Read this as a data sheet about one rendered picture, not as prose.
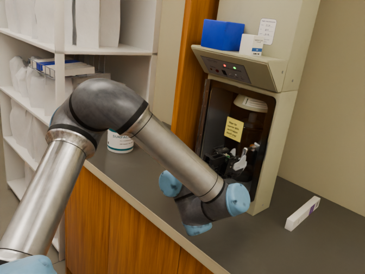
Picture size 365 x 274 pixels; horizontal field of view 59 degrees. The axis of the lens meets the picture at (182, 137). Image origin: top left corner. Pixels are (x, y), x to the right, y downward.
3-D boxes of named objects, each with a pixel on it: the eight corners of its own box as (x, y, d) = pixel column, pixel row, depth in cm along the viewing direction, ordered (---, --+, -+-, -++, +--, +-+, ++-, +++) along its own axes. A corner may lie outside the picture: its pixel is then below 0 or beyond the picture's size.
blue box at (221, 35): (218, 47, 117) (222, 20, 114) (240, 51, 111) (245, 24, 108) (200, 46, 111) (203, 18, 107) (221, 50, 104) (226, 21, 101)
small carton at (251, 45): (249, 53, 106) (252, 35, 104) (260, 56, 102) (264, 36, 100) (238, 53, 103) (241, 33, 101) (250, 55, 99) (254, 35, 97)
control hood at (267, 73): (208, 72, 124) (212, 45, 120) (282, 92, 103) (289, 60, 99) (186, 73, 116) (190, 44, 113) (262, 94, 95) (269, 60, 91)
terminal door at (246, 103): (194, 170, 138) (208, 78, 124) (253, 204, 118) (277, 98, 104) (193, 170, 137) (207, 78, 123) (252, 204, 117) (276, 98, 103)
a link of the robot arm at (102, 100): (112, 48, 68) (257, 188, 83) (89, 74, 75) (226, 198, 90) (82, 77, 60) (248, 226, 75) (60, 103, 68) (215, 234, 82)
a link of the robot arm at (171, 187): (163, 203, 90) (152, 174, 91) (190, 192, 97) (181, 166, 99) (179, 197, 84) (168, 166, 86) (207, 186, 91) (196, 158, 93)
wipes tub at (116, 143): (124, 141, 171) (125, 114, 166) (138, 150, 163) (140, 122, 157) (102, 145, 163) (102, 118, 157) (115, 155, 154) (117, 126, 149)
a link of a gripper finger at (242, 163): (256, 154, 108) (238, 159, 103) (251, 169, 111) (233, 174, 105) (250, 150, 110) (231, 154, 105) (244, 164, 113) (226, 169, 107)
